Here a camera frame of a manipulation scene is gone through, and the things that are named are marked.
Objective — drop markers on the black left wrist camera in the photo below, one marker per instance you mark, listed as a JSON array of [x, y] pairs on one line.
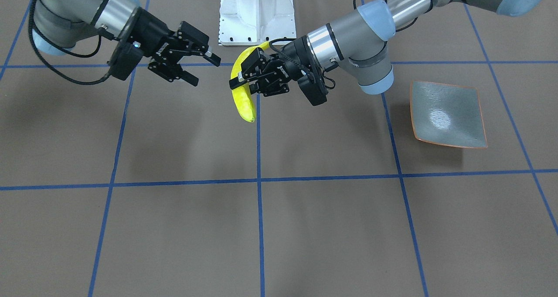
[[316, 88]]

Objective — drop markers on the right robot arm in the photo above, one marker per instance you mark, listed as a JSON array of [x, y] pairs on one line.
[[55, 26]]

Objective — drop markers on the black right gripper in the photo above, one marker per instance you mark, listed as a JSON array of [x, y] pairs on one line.
[[153, 36]]

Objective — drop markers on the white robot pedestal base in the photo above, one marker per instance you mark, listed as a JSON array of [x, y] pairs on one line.
[[252, 22]]

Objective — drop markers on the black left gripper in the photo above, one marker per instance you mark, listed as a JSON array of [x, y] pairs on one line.
[[291, 58]]

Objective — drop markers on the yellow-green banana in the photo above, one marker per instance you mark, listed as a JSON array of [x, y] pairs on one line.
[[242, 96]]

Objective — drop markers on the grey square plate orange rim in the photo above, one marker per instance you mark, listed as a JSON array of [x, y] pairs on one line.
[[447, 115]]

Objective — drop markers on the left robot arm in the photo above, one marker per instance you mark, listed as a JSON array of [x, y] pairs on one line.
[[356, 42]]

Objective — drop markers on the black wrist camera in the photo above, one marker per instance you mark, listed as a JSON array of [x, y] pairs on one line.
[[316, 88], [124, 60]]

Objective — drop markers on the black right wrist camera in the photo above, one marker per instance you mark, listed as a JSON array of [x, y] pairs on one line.
[[124, 60]]

